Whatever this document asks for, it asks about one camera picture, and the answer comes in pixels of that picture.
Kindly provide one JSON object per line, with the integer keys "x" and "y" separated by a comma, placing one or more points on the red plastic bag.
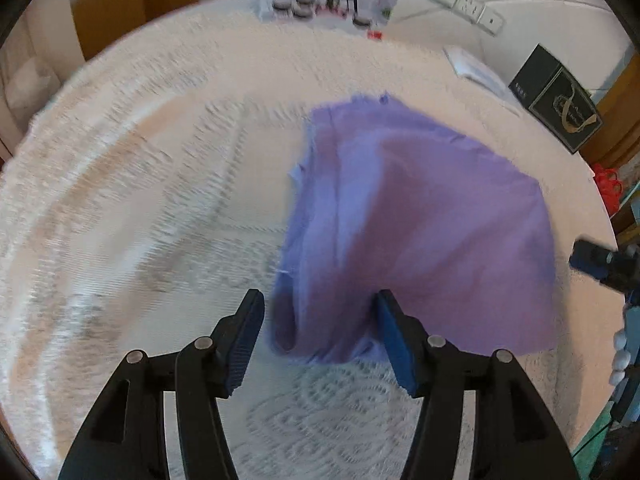
{"x": 607, "y": 185}

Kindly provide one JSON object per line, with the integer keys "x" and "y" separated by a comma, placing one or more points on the black gift bag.
{"x": 555, "y": 100}

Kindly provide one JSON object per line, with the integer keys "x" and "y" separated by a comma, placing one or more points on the crumpled clear plastic bag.
{"x": 30, "y": 87}

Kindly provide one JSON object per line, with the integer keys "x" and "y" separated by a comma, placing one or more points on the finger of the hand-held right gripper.
{"x": 587, "y": 260}

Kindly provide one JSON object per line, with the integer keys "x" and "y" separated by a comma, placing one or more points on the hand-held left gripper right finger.
{"x": 400, "y": 345}

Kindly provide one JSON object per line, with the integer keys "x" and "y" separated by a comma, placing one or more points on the wooden door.
{"x": 125, "y": 0}

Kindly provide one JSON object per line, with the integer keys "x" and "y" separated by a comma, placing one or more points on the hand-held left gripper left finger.
{"x": 245, "y": 345}

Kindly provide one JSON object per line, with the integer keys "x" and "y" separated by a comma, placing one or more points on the white wall power socket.
{"x": 470, "y": 6}

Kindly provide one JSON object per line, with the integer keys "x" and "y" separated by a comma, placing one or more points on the purple t-shirt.
{"x": 425, "y": 220}

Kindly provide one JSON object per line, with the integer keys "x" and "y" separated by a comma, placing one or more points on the green cloth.
{"x": 595, "y": 445}

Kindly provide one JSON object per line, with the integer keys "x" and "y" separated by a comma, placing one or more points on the person's right hand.
{"x": 621, "y": 357}

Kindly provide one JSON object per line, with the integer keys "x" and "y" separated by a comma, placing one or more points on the white booklet with blue panel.
{"x": 475, "y": 72}

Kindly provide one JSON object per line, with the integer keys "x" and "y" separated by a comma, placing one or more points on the wooden door frame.
{"x": 617, "y": 110}

